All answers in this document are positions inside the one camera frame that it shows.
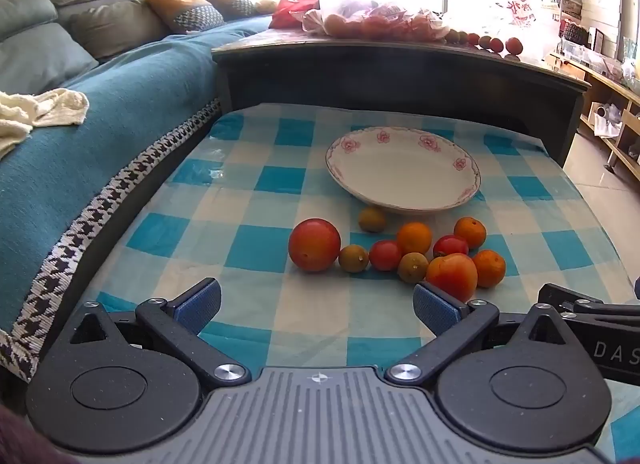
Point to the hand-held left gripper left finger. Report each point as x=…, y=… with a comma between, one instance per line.
x=197, y=305

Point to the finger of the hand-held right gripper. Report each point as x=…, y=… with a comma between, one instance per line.
x=600, y=320
x=565, y=294

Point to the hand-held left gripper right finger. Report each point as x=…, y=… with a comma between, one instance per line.
x=435, y=306

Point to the large red tomato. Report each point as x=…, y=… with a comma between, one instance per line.
x=451, y=278
x=314, y=245

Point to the small red tomato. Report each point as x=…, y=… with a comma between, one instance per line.
x=473, y=39
x=450, y=245
x=513, y=46
x=385, y=255
x=496, y=45

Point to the small orange tangerine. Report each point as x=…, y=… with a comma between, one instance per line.
x=414, y=237
x=470, y=232
x=490, y=268

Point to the white floral plate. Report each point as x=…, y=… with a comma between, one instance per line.
x=400, y=169

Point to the blue white checked tablecloth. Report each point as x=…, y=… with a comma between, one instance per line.
x=280, y=179

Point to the teal sofa cover houndstooth trim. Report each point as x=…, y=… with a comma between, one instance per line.
x=125, y=109

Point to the wooden television cabinet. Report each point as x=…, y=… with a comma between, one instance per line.
x=612, y=84

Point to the maroon fuzzy garment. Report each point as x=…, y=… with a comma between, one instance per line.
x=20, y=444

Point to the dark coffee table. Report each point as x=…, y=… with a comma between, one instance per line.
x=400, y=79

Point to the clear plastic container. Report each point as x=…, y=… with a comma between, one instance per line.
x=580, y=57

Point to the cream towel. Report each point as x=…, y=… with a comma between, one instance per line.
x=45, y=107

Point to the dark wicker basket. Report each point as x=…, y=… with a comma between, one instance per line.
x=575, y=33

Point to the white plastic bag red print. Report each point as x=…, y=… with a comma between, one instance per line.
x=520, y=14

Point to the large teal cushion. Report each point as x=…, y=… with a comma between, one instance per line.
x=40, y=62

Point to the clear plastic bag red print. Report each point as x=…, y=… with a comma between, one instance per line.
x=380, y=19

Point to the orange houndstooth cushion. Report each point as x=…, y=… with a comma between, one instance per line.
x=180, y=9
x=235, y=2

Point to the small teal cushion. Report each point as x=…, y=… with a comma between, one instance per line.
x=25, y=12

